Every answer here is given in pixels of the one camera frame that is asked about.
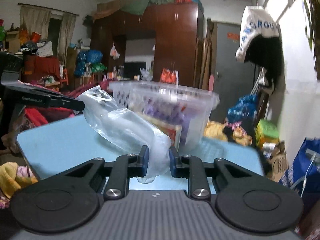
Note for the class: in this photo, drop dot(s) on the black television screen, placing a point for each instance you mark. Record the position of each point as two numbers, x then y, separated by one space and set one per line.
132 69

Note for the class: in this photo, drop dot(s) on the purple tissue pack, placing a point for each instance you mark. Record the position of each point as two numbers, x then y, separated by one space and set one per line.
173 113

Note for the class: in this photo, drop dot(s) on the beige window curtains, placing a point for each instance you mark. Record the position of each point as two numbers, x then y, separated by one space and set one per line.
36 19

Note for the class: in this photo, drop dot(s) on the orange white hanging bag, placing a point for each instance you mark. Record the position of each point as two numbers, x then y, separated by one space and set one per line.
169 76

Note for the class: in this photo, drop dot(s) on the white plastic laundry basket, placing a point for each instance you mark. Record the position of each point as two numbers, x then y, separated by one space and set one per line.
187 107

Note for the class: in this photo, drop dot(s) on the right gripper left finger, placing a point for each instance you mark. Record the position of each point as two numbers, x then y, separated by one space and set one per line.
72 198

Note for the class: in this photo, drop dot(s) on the orange white medicine box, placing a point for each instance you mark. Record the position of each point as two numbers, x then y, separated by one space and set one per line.
172 131

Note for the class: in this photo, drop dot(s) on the clear plastic bag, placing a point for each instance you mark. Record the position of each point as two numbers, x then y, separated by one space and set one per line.
126 130

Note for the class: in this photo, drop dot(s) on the blue plastic bag by door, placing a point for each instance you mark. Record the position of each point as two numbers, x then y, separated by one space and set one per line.
245 108

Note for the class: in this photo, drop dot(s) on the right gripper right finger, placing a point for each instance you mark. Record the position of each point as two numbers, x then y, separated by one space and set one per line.
242 199

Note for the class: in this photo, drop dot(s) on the dark red wooden wardrobe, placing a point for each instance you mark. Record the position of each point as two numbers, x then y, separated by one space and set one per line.
175 28

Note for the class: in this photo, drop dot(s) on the grey metal door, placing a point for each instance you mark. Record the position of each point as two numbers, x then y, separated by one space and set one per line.
232 79

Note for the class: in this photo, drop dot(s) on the blue plastic bags pile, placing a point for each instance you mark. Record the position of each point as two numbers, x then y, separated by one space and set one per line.
89 62

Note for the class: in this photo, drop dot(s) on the white black hanging jacket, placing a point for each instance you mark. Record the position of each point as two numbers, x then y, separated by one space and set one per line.
260 44

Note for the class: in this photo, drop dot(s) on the yellow cloth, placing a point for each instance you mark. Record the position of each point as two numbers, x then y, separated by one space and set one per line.
15 178

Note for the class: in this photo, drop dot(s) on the blue shopping bag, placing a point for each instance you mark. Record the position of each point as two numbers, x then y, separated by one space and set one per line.
303 175

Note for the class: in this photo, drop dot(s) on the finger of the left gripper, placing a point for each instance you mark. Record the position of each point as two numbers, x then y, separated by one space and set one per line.
29 95

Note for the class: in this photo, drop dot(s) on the green yellow box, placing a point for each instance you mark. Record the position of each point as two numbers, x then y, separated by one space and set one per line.
266 132

